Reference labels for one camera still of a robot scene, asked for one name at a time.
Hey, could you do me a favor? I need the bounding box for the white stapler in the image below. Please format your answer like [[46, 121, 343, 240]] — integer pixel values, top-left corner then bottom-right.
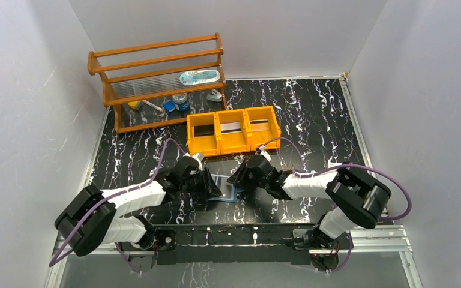
[[206, 89, 223, 103]]

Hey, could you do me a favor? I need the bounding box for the right yellow plastic bin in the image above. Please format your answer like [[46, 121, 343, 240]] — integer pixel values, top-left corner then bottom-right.
[[245, 106, 281, 151]]

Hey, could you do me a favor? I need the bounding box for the wooden shelf rack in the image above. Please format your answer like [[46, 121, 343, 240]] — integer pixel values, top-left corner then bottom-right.
[[87, 32, 226, 134]]

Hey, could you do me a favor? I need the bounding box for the black card in bin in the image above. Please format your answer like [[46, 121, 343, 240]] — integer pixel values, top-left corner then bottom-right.
[[194, 124, 215, 137]]

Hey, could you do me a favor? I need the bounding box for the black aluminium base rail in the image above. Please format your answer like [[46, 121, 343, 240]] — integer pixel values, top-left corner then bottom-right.
[[73, 223, 412, 274]]

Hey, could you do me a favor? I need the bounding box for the small blue box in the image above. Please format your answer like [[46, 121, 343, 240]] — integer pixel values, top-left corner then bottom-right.
[[163, 101, 176, 113]]

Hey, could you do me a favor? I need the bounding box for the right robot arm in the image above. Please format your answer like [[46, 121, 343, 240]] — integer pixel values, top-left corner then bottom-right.
[[227, 153, 391, 242]]

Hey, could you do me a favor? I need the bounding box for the white blue round tin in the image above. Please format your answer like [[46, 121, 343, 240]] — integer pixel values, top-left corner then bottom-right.
[[172, 93, 190, 112]]

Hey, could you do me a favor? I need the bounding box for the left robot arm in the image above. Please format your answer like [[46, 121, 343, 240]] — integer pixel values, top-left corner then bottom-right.
[[54, 153, 222, 256]]

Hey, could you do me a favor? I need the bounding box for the left yellow plastic bin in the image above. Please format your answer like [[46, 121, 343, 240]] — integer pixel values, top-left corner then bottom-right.
[[187, 112, 220, 157]]

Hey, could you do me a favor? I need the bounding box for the blue white oval package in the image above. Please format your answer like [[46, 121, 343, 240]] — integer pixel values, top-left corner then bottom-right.
[[179, 69, 221, 86]]

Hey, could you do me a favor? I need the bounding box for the white red marker pen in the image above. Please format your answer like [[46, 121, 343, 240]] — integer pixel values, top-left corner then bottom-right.
[[142, 100, 164, 113]]

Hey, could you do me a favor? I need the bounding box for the grey striped card in bin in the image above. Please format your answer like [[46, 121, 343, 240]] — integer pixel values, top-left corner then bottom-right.
[[220, 122, 241, 134]]

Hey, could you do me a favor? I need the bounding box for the orange card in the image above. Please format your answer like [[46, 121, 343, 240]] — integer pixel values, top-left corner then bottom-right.
[[250, 119, 270, 133]]

